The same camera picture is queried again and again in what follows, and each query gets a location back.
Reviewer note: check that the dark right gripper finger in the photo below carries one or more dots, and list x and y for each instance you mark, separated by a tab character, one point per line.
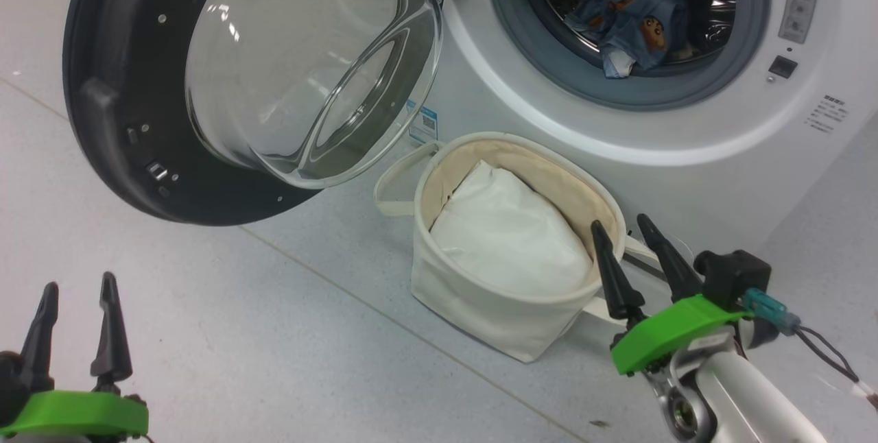
675	268
621	285

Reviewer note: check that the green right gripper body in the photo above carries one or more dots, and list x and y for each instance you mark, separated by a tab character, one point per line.
672	333

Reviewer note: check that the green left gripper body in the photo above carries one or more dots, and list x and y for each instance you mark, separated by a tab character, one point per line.
82	412

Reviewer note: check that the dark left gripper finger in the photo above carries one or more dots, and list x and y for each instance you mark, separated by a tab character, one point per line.
40	347
111	347

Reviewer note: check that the pale blue garment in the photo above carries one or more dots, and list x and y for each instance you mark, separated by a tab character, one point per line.
617	62

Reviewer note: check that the washing machine glass door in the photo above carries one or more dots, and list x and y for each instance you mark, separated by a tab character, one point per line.
116	52

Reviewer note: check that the white front-load washing machine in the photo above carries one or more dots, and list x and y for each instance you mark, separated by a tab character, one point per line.
686	175

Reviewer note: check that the white cloth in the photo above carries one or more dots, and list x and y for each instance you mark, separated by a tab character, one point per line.
507	237

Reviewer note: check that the cream canvas laundry basket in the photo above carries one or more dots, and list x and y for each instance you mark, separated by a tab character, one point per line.
494	326

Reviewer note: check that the blue energy label sticker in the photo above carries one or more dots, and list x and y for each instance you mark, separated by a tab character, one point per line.
424	124

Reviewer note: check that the grey warning label sticker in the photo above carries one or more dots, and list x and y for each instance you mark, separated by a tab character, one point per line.
799	4

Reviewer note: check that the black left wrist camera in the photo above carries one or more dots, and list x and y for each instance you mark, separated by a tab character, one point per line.
10	381

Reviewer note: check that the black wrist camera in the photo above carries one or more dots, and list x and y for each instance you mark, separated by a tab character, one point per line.
10	381
734	278

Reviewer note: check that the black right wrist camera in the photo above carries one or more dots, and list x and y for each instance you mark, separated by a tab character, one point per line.
734	278

